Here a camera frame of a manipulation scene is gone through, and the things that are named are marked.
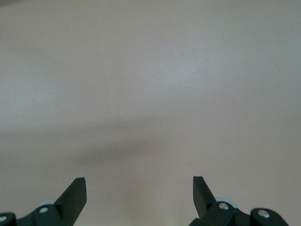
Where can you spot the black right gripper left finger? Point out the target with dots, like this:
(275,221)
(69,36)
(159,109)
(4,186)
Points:
(68,207)

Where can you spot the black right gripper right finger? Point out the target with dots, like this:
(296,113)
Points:
(207,209)

